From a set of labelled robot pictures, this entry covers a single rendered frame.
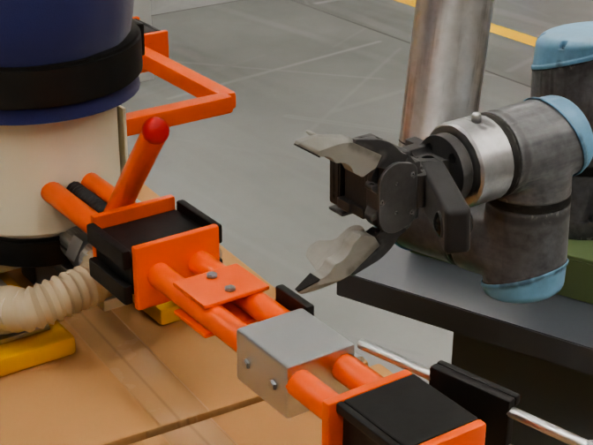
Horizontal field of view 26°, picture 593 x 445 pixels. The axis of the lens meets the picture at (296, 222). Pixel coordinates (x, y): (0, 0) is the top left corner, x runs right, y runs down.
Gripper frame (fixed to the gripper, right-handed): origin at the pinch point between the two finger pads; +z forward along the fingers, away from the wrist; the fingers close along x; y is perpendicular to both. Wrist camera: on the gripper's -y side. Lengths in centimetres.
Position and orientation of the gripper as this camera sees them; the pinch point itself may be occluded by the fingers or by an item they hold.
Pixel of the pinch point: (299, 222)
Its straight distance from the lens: 117.7
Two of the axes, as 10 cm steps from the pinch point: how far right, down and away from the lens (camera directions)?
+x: -0.1, -9.1, -4.2
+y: -5.7, -3.4, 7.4
